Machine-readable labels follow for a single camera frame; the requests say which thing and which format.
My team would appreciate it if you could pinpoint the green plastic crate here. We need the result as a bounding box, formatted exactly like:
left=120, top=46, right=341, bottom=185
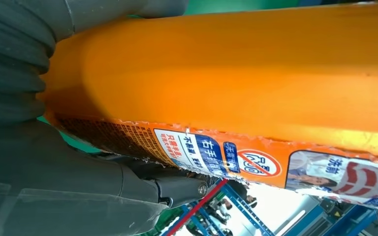
left=143, top=207, right=190, bottom=236

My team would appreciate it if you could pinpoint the red metal pole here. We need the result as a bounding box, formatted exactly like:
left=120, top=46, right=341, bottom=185
left=166, top=178, right=229, bottom=236

